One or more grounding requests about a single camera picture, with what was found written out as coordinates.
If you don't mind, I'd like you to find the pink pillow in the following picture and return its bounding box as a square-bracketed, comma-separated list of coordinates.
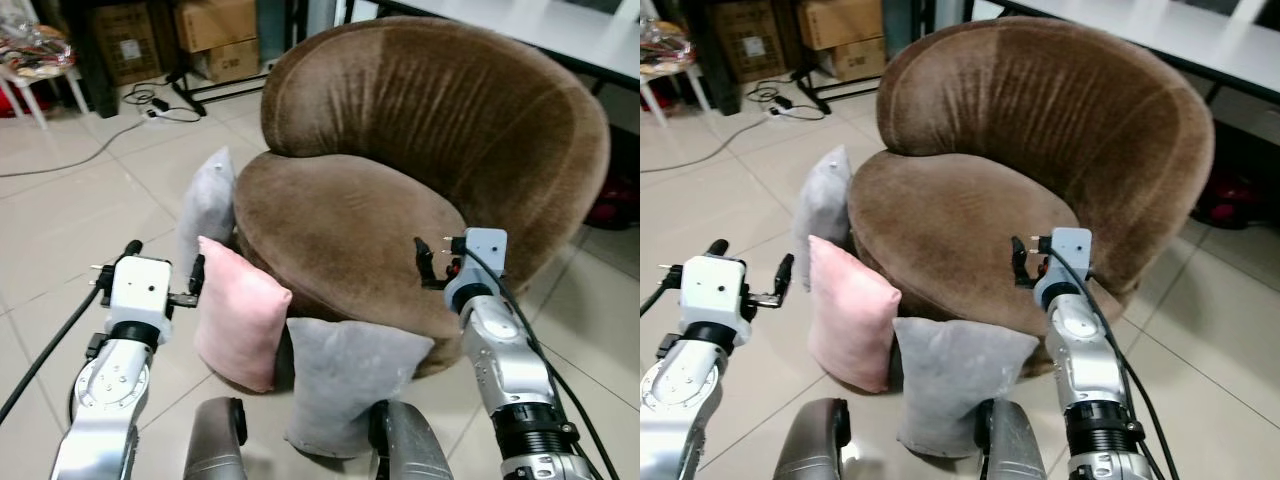
[805, 235, 904, 394]
[194, 236, 294, 394]

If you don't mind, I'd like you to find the light grey slim pillow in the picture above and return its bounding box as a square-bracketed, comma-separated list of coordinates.
[793, 146, 854, 291]
[176, 147, 238, 291]

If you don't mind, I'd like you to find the brown velvet round sofa chair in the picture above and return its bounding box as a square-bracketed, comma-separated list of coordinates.
[847, 15, 1217, 379]
[233, 15, 612, 379]

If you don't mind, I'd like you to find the large grey pillow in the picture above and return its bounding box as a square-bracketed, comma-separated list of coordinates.
[284, 316, 437, 461]
[892, 316, 1042, 461]

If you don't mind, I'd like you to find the red object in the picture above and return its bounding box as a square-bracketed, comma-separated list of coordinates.
[1194, 168, 1280, 232]
[584, 178, 641, 232]

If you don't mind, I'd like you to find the grey left robot leg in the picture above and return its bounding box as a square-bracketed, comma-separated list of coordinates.
[772, 397, 852, 480]
[182, 396, 249, 480]

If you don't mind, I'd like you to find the grey robot leg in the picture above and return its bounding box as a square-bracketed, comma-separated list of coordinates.
[367, 399, 455, 480]
[974, 398, 1047, 480]
[182, 396, 249, 480]
[772, 397, 852, 480]

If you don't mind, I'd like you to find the black stand leg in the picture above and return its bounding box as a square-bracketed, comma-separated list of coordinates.
[164, 68, 269, 117]
[792, 66, 891, 115]

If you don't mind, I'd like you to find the white stool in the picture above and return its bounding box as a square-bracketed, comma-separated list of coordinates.
[640, 60, 714, 127]
[0, 62, 90, 130]

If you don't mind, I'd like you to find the grey right robot leg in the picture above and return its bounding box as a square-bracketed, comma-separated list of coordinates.
[974, 398, 1047, 480]
[367, 399, 455, 480]

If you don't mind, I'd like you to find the dark brown cardboard box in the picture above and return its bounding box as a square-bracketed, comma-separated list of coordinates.
[89, 2, 162, 87]
[711, 0, 785, 84]

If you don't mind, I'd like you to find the colourful pile of items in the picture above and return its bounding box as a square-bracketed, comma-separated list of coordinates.
[640, 17, 698, 77]
[0, 20, 77, 77]

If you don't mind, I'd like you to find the small tan cardboard box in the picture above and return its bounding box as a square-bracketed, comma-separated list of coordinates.
[194, 38, 262, 84]
[819, 36, 889, 84]

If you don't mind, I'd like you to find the large tan cardboard box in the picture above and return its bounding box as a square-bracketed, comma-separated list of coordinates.
[174, 0, 260, 54]
[796, 0, 885, 52]

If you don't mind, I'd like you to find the white table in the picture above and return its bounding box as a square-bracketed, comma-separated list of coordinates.
[984, 0, 1280, 105]
[378, 0, 641, 93]

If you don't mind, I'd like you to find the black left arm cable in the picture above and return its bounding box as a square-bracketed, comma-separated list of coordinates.
[640, 284, 683, 319]
[0, 284, 104, 423]

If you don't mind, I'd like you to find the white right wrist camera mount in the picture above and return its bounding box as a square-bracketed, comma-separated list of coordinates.
[1034, 227, 1094, 305]
[444, 228, 509, 303]

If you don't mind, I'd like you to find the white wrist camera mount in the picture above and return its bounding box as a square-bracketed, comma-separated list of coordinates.
[107, 255, 174, 327]
[444, 228, 509, 303]
[679, 254, 750, 325]
[1034, 227, 1094, 305]

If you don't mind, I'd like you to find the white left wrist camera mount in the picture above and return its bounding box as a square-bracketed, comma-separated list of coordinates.
[107, 255, 174, 327]
[679, 254, 750, 325]

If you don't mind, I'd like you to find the grey floor cable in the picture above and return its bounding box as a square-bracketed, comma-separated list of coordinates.
[640, 114, 773, 174]
[0, 118, 153, 180]

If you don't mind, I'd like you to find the black floor cable coil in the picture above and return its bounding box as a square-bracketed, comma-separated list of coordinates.
[744, 81, 828, 122]
[124, 84, 204, 125]

